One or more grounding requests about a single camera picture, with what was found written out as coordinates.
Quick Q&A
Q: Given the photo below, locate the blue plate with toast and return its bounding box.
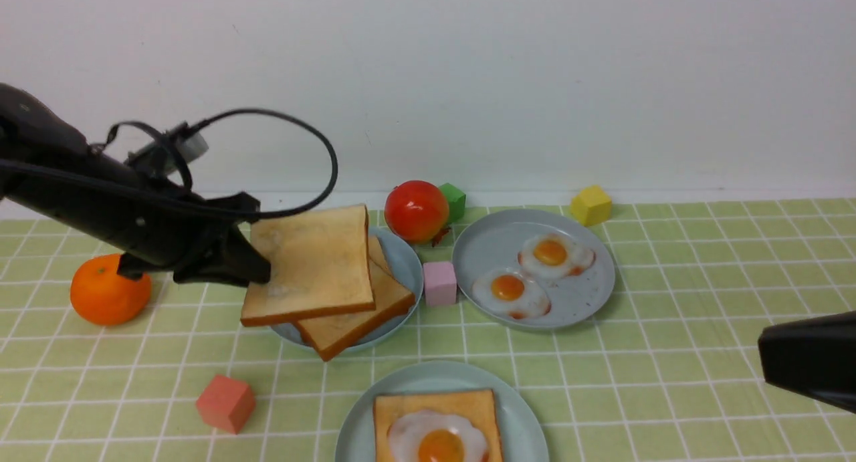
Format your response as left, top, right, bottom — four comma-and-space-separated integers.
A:
272, 227, 424, 358

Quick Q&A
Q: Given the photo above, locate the light green front plate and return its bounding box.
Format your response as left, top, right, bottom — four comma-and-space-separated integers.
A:
334, 360, 550, 461

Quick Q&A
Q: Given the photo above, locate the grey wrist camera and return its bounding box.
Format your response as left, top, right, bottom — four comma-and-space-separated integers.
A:
125, 121, 209, 177

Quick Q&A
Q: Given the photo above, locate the black camera cable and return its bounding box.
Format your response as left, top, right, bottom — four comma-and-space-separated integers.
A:
0, 108, 339, 220

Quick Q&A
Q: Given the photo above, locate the yellow cube block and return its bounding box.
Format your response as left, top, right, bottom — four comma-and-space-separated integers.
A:
570, 185, 613, 227

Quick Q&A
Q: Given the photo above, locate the toast slice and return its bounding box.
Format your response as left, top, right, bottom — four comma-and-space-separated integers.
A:
296, 260, 416, 362
368, 235, 393, 276
373, 390, 504, 461
241, 204, 375, 327

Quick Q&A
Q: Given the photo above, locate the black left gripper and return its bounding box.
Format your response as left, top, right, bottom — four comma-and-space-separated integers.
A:
88, 175, 270, 287

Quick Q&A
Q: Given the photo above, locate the red tomato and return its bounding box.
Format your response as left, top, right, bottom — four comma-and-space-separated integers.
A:
383, 181, 450, 246

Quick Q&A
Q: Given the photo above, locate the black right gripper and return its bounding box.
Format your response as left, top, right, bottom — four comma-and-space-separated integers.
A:
758, 312, 855, 413

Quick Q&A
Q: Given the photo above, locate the salmon red cube block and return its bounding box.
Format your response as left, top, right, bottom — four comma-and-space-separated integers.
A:
195, 374, 257, 435

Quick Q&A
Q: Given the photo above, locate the grey plate with eggs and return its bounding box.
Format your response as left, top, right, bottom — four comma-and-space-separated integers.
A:
452, 209, 617, 330

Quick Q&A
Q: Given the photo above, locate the pink cube block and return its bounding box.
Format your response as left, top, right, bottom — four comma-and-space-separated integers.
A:
423, 261, 458, 308

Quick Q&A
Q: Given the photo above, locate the orange tangerine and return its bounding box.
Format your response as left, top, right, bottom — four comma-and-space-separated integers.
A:
68, 253, 152, 327

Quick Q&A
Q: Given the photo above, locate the fried egg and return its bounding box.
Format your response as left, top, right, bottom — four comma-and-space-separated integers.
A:
517, 233, 596, 280
471, 267, 552, 321
387, 410, 492, 461

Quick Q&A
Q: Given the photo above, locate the green cube block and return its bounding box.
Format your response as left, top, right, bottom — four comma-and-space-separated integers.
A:
438, 183, 467, 224

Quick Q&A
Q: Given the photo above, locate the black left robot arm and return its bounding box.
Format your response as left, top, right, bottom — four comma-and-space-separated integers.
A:
1, 84, 270, 286

